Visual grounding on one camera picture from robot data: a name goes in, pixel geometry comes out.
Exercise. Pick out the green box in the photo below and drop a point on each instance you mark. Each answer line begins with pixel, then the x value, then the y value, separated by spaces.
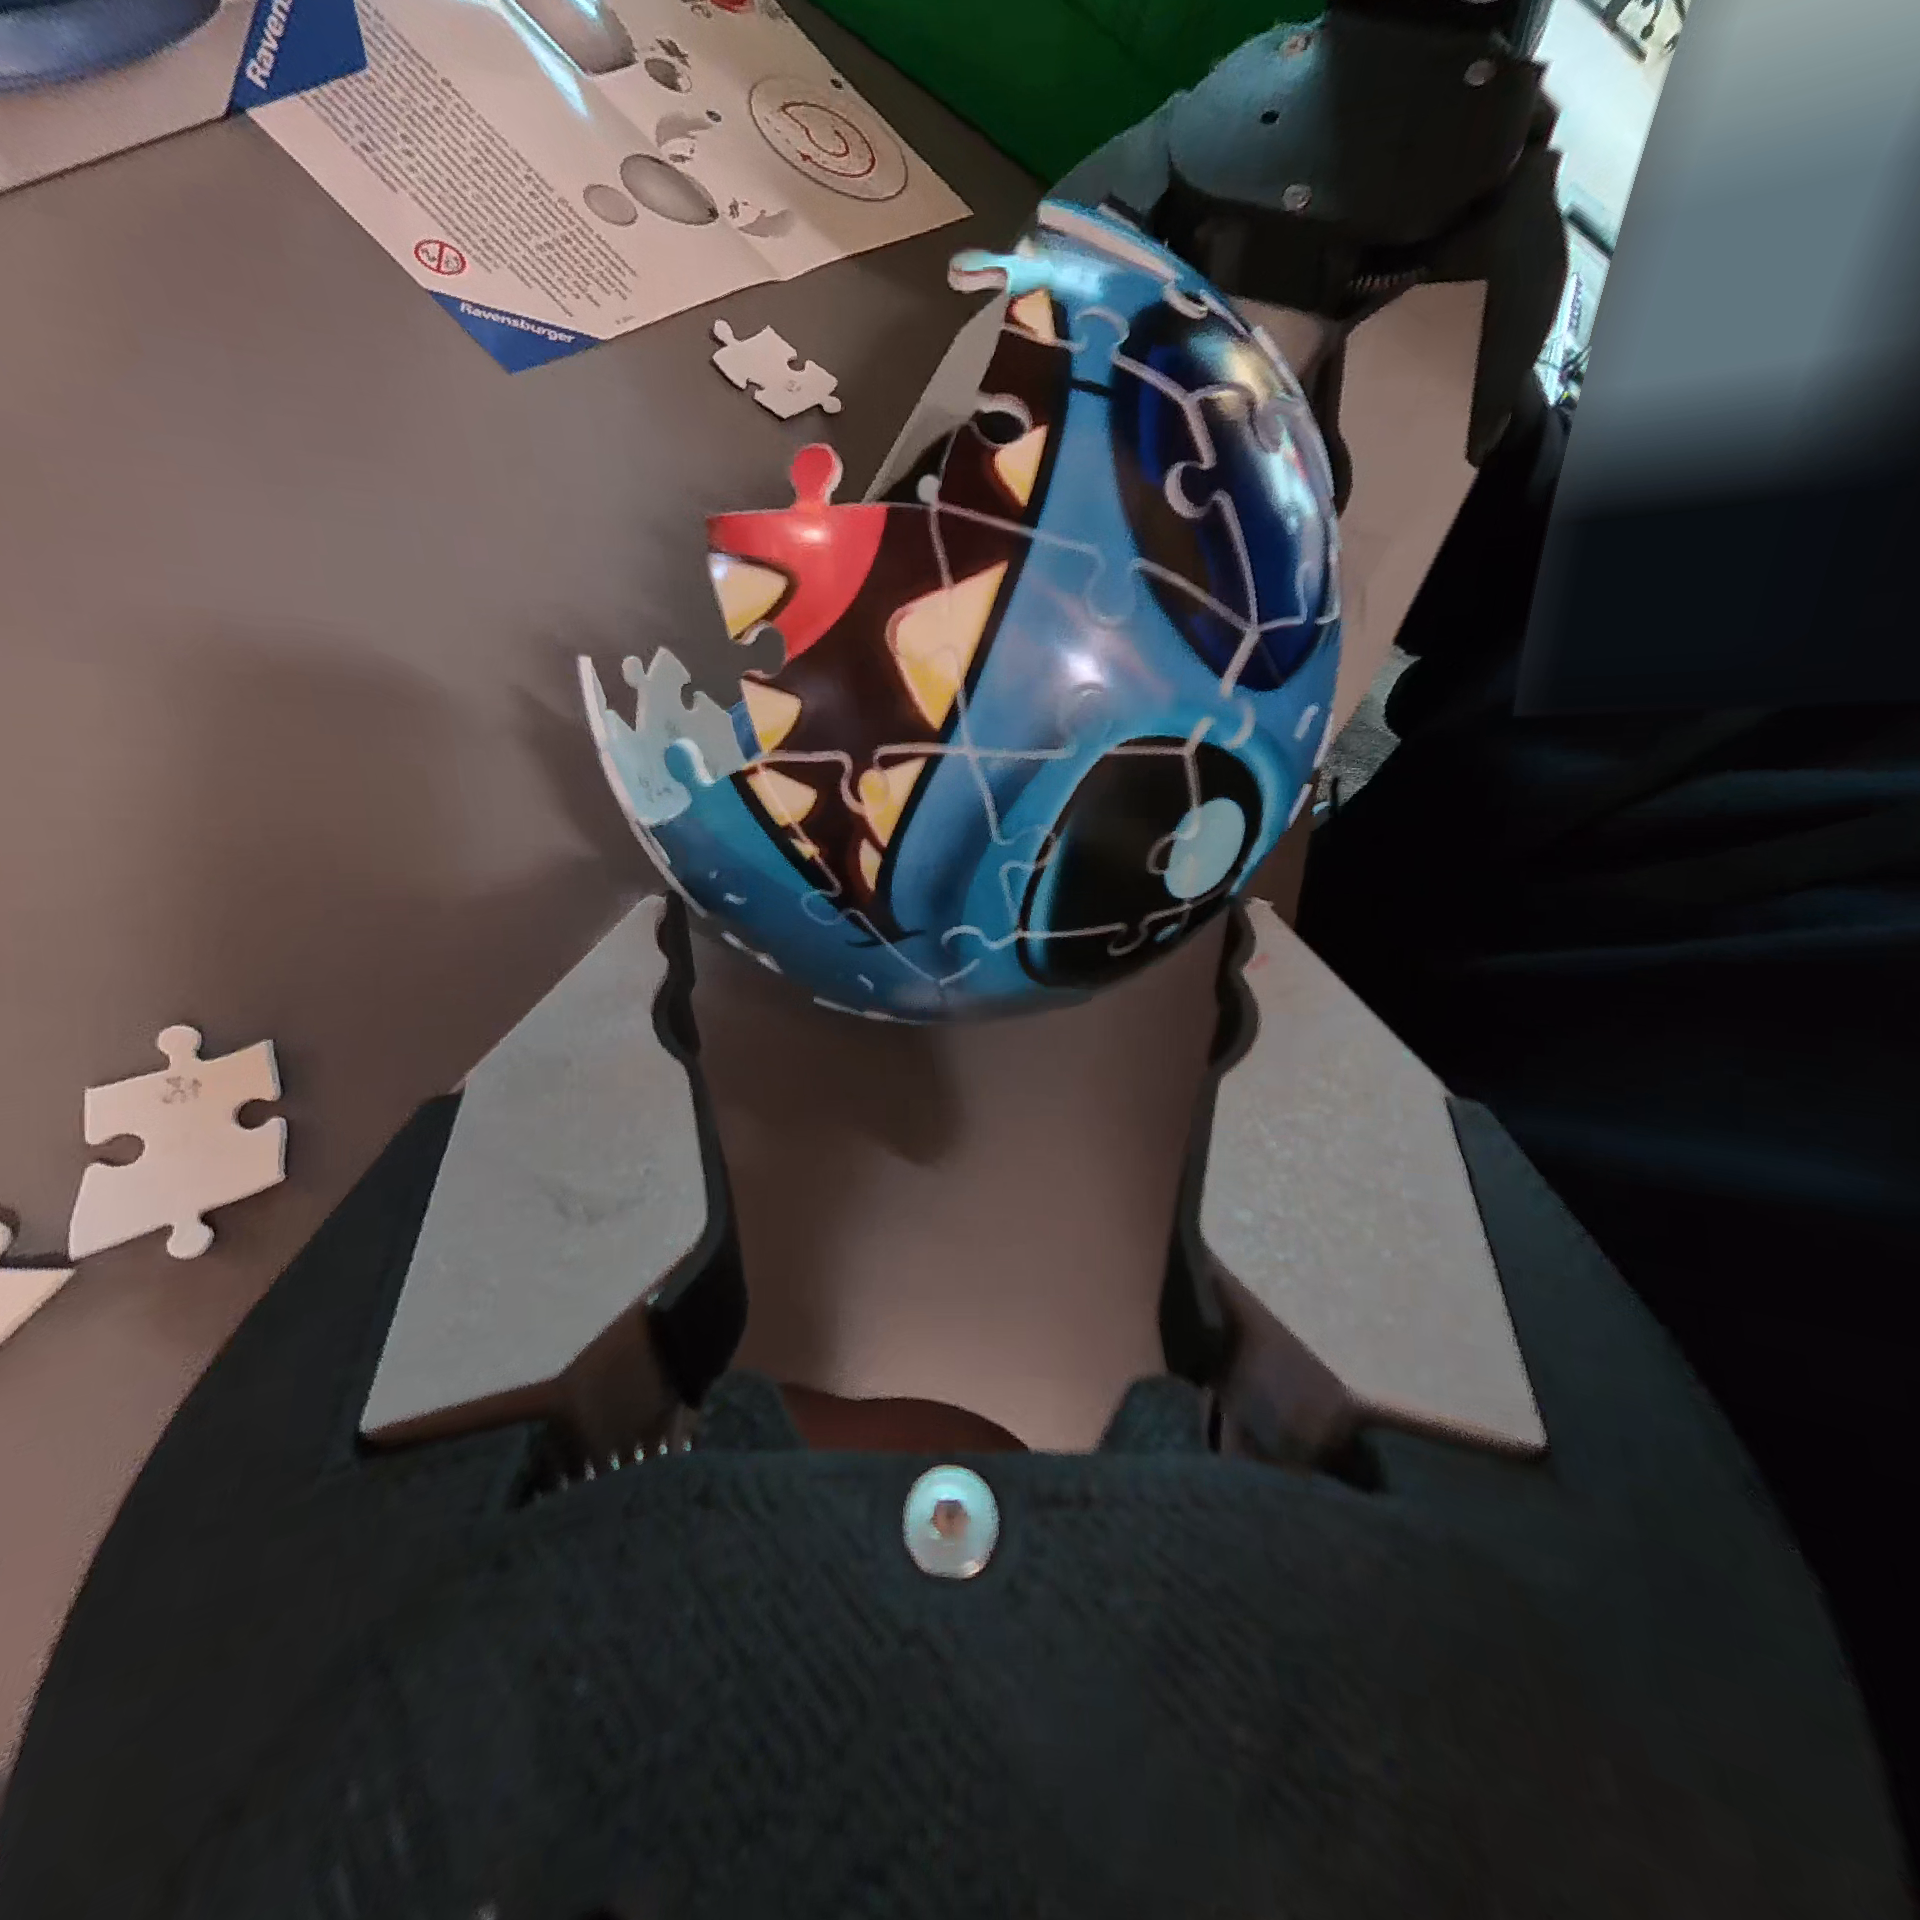
pixel 1019 76

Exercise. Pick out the loose white puzzle piece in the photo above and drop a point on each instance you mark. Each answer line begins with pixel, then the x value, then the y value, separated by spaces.
pixel 773 368
pixel 172 1140
pixel 24 1298

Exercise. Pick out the blue puzzle ball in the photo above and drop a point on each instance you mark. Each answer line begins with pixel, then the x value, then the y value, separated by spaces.
pixel 1050 677

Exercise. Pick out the white instruction sheet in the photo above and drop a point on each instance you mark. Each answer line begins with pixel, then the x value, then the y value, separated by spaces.
pixel 525 197

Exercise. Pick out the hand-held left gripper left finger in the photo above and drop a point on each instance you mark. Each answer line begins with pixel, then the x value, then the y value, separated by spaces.
pixel 570 1199

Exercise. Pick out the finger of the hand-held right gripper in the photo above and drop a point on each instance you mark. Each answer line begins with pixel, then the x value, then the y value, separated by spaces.
pixel 946 400

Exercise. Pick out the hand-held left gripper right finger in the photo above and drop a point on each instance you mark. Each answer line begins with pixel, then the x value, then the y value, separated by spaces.
pixel 1352 1199

